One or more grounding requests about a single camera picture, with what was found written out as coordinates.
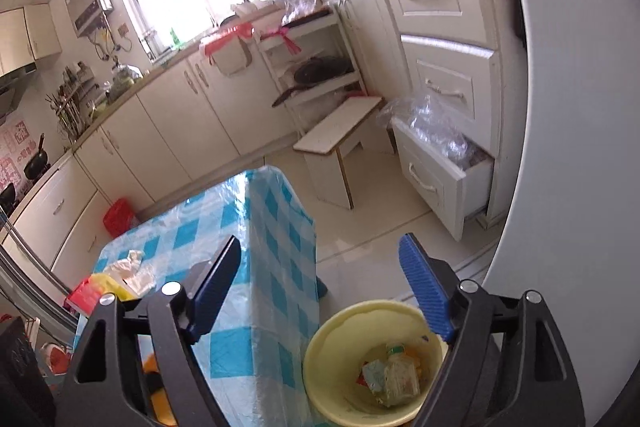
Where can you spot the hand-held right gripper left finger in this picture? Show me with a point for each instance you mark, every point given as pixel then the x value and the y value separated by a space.
pixel 210 307

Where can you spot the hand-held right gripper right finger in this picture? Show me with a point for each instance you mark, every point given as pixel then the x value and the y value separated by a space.
pixel 425 287

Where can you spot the white paper tissue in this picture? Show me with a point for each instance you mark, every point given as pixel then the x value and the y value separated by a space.
pixel 140 282

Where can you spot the white paper towel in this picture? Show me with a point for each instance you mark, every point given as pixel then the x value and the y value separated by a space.
pixel 125 264

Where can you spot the yellow plastic trash bin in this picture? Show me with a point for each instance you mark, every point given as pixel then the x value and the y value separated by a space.
pixel 325 357

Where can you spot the blue white checkered tablecloth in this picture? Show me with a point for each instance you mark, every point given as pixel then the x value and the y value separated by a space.
pixel 280 257

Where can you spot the beige crumpled wrapper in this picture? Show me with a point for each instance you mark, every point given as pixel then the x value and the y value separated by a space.
pixel 400 379

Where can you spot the open white drawer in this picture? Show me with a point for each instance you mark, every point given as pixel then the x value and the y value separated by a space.
pixel 430 187

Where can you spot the light blue crumpled wrapper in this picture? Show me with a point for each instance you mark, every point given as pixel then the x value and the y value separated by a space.
pixel 372 374

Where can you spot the yellow red cardboard box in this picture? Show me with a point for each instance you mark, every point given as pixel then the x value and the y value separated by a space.
pixel 95 292

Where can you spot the red plastic basket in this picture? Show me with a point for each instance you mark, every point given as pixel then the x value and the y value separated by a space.
pixel 120 217

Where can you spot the black wok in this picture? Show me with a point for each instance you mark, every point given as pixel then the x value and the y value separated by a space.
pixel 7 197

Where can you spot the white wooden stool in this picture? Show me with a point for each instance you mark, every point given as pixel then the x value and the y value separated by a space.
pixel 340 122

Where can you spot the white kitchen cabinets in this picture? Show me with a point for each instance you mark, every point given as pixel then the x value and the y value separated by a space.
pixel 200 117

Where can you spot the black frying pan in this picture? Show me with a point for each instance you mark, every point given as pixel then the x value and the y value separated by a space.
pixel 36 164

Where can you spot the white shelf rack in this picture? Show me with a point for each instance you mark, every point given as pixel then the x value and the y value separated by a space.
pixel 320 88

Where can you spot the white refrigerator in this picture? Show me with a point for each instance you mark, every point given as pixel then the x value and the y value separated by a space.
pixel 575 107

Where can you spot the black pan with glass lid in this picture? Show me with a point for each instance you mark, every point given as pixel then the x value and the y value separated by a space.
pixel 320 69

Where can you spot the kitchen utensil holder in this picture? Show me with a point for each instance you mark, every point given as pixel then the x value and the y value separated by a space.
pixel 67 112

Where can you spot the pot with glass lid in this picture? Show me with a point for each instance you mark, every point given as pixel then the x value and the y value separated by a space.
pixel 122 77

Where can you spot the green bottle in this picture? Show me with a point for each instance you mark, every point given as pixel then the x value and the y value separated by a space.
pixel 175 38

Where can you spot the red plastic ribbon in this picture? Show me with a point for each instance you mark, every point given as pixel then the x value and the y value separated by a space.
pixel 287 38

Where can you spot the range hood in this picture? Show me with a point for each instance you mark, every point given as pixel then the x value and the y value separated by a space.
pixel 15 74

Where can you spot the silver gas water heater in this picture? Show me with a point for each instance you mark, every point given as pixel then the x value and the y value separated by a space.
pixel 87 2

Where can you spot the silver metal rail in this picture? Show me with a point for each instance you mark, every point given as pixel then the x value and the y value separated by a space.
pixel 35 277

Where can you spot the pink wall stickers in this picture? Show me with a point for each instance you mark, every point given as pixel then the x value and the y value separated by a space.
pixel 15 142

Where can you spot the white wall cabinet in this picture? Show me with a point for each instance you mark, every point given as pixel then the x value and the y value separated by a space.
pixel 30 34

